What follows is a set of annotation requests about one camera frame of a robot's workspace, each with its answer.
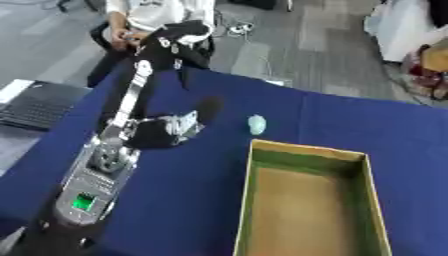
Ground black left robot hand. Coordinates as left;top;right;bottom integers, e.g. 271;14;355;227
94;19;216;150

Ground cardboard box with green inside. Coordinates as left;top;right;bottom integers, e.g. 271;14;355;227
231;138;394;256

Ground pale green toy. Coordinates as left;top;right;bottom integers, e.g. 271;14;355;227
245;114;270;136

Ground black laptop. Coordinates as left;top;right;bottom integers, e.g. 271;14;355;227
0;79;93;132

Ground person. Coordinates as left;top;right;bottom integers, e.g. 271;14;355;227
85;0;217;88

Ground white cloth bundle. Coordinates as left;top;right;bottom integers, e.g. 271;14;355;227
362;0;448;63

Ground brown and red bag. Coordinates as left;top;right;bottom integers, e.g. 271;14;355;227
400;44;448;101

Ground white cables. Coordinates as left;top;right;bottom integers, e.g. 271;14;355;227
211;9;259;38

